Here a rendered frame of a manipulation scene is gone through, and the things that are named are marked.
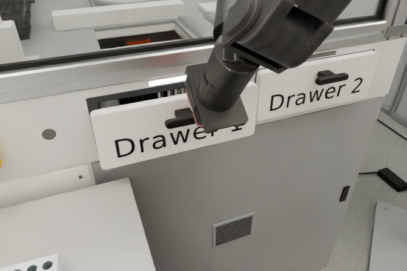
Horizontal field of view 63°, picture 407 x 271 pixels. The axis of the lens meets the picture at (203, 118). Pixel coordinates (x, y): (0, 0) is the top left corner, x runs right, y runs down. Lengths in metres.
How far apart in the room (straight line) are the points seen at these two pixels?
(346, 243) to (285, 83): 1.04
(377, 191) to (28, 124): 1.63
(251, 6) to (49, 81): 0.35
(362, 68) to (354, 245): 0.97
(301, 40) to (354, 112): 0.57
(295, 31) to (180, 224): 0.60
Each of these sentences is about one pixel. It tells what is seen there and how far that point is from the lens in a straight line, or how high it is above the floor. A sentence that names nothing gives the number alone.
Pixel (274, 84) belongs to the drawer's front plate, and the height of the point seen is 0.90.
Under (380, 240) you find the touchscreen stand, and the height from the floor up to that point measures 0.03.
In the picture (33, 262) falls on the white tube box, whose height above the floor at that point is 0.80.
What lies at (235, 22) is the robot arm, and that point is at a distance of 0.33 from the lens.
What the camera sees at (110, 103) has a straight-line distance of 0.75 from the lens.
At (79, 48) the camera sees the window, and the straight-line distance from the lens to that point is 0.57.
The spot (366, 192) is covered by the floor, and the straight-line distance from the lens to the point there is 1.87.
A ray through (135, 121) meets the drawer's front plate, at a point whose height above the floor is 0.90.
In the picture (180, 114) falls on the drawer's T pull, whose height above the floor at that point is 0.91.
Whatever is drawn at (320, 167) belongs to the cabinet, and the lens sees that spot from 0.94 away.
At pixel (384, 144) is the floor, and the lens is 2.24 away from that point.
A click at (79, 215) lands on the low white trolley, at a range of 0.62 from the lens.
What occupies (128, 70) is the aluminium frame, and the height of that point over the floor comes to 0.97.
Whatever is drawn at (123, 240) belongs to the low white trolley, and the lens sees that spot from 0.57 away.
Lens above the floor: 1.20
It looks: 33 degrees down
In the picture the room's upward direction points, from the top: straight up
